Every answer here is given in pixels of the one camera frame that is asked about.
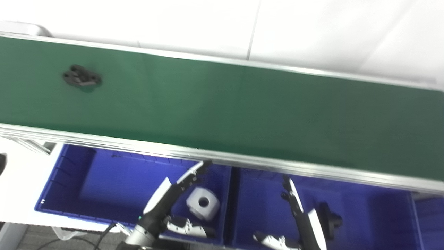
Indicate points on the grey conveyor end cover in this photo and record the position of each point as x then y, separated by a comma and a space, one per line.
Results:
24, 28

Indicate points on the blue plastic bin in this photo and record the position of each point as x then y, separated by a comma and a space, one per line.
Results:
374, 218
111, 187
432, 222

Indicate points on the silver aluminium conveyor side rail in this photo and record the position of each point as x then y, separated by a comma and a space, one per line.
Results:
104, 140
242, 63

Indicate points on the green conveyor belt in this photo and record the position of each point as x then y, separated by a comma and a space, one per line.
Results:
222, 111

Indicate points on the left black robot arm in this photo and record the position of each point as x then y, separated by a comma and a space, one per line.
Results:
140, 238

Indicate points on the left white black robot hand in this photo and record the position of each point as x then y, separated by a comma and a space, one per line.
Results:
158, 205

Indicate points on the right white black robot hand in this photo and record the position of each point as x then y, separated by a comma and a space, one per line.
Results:
314, 229

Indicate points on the white block with hole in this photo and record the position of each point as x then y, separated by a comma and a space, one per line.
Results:
204, 203

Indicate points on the black flanged metal part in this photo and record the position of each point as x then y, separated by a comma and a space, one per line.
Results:
329, 220
80, 78

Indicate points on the aluminium conveyor support frame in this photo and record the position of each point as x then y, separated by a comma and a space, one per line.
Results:
31, 145

